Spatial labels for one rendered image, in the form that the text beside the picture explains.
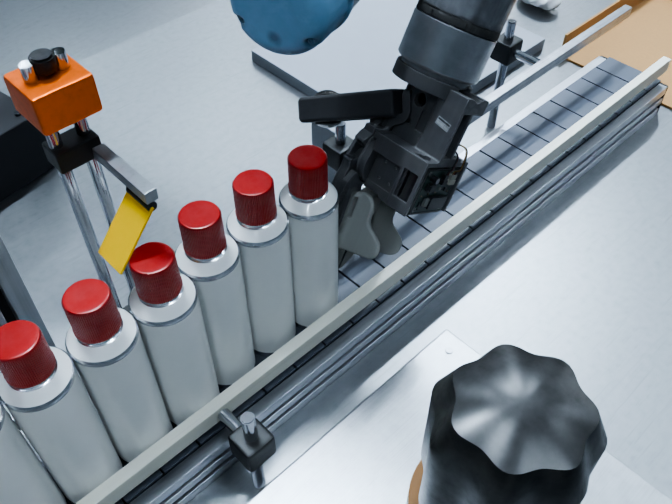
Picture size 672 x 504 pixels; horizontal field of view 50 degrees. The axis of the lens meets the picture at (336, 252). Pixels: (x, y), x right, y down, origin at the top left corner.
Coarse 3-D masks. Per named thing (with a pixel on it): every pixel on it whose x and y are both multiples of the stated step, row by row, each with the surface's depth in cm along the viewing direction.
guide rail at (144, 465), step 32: (576, 128) 88; (544, 160) 85; (448, 224) 77; (416, 256) 74; (384, 288) 72; (320, 320) 68; (288, 352) 66; (256, 384) 64; (192, 416) 61; (160, 448) 59; (128, 480) 58
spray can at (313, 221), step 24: (288, 168) 58; (312, 168) 57; (288, 192) 61; (312, 192) 59; (336, 192) 62; (288, 216) 61; (312, 216) 60; (336, 216) 62; (312, 240) 62; (336, 240) 64; (312, 264) 64; (336, 264) 67; (312, 288) 67; (336, 288) 69; (312, 312) 70
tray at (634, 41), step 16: (624, 0) 119; (640, 0) 124; (656, 0) 125; (640, 16) 122; (656, 16) 122; (576, 32) 113; (608, 32) 118; (624, 32) 118; (640, 32) 118; (656, 32) 118; (592, 48) 115; (608, 48) 115; (624, 48) 115; (640, 48) 115; (656, 48) 115; (576, 64) 112; (640, 64) 112
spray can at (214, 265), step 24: (192, 216) 54; (216, 216) 54; (192, 240) 54; (216, 240) 54; (192, 264) 55; (216, 264) 56; (240, 264) 58; (216, 288) 57; (240, 288) 59; (216, 312) 59; (240, 312) 61; (216, 336) 61; (240, 336) 63; (216, 360) 64; (240, 360) 65
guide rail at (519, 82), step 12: (624, 12) 98; (600, 24) 95; (612, 24) 97; (576, 36) 93; (588, 36) 93; (564, 48) 91; (576, 48) 93; (540, 60) 90; (552, 60) 90; (528, 72) 88; (540, 72) 89; (504, 84) 86; (516, 84) 86; (528, 84) 88; (492, 96) 84; (504, 96) 85; (492, 108) 85
